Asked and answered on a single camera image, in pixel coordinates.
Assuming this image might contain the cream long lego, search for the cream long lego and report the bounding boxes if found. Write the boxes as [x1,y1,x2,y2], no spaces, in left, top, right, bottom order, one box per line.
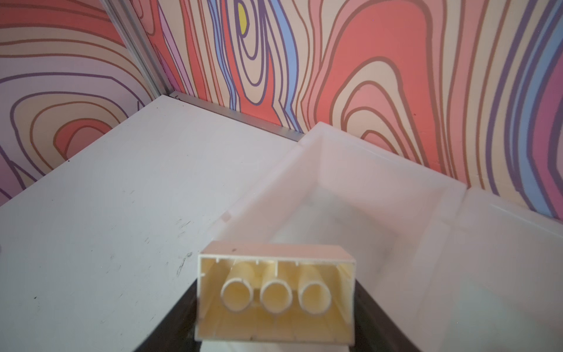
[195,241,356,346]

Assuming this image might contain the left white plastic bin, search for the left white plastic bin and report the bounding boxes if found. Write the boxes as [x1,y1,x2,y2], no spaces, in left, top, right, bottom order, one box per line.
[208,123,466,345]

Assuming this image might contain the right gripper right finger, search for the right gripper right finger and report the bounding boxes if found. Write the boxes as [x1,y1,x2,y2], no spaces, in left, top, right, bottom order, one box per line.
[353,281,420,352]

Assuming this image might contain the white plastic bin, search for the white plastic bin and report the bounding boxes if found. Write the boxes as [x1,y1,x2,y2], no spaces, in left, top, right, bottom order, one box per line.
[413,189,562,351]
[208,123,466,345]

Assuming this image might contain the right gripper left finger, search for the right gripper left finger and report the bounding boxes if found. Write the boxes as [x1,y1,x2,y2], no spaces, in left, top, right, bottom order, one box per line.
[135,280,198,352]

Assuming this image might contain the middle white plastic bin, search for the middle white plastic bin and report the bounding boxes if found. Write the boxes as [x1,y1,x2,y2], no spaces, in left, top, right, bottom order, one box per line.
[413,189,562,351]

